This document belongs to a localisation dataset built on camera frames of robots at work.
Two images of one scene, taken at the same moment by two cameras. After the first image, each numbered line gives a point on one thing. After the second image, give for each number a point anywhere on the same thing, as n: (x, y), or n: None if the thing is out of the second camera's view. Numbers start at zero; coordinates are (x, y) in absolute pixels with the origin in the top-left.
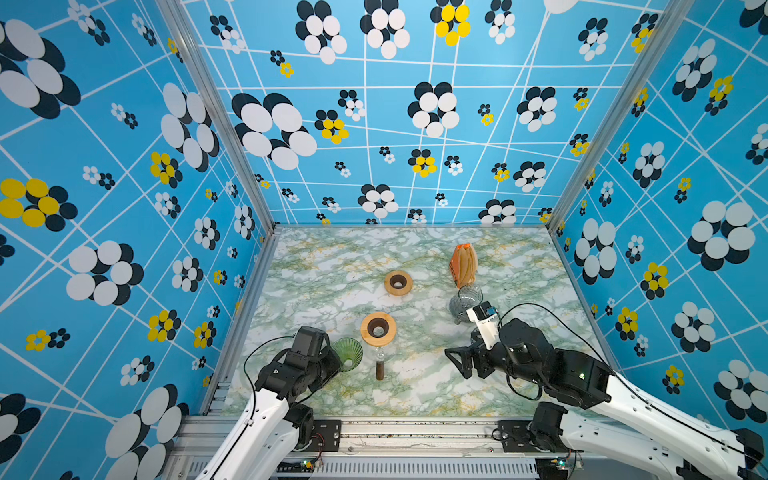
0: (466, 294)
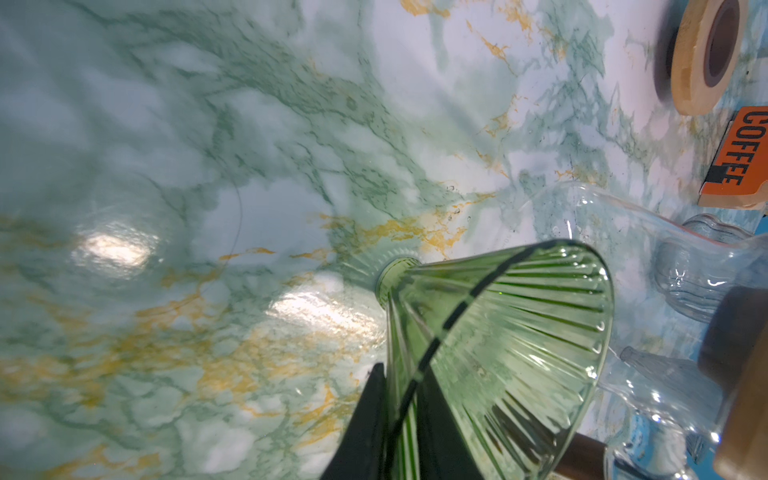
0: (697, 267)
